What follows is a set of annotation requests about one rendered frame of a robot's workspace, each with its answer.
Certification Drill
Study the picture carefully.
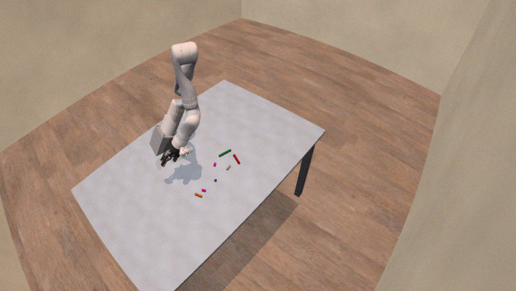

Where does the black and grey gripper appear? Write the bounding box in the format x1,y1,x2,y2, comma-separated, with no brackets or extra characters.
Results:
160,143,180,167

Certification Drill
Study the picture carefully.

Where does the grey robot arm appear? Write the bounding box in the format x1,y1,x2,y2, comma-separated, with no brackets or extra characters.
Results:
160,41,201,156

